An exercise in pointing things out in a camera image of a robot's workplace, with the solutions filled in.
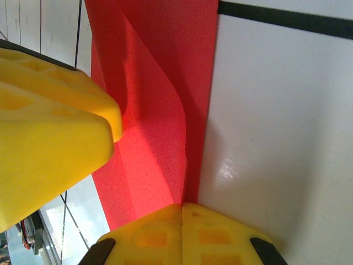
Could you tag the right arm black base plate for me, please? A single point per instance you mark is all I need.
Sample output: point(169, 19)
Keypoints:
point(27, 234)

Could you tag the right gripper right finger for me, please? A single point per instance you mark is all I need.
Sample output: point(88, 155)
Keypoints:
point(215, 237)

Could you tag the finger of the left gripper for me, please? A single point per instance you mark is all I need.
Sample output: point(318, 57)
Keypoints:
point(49, 151)
point(69, 82)

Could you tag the red cloth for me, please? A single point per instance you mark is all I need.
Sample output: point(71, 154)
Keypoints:
point(154, 41)

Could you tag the aluminium mounting rail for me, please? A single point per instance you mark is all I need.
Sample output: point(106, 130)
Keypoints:
point(48, 240)

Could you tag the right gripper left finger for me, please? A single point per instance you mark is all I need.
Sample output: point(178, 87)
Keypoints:
point(149, 237)

